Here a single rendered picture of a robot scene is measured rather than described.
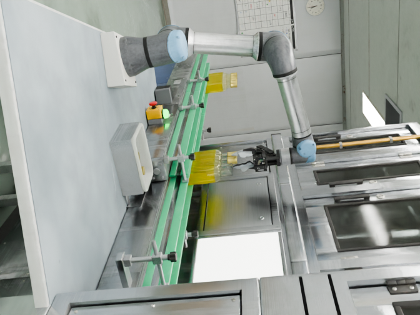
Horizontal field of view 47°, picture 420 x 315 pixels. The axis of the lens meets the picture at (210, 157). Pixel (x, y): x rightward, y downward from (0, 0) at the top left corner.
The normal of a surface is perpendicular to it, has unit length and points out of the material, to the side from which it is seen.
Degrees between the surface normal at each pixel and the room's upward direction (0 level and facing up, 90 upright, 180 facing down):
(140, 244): 90
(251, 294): 90
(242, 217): 90
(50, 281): 0
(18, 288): 90
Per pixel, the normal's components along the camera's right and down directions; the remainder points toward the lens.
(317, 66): -0.05, 0.44
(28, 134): 0.99, -0.11
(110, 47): -0.10, 0.12
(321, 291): -0.15, -0.89
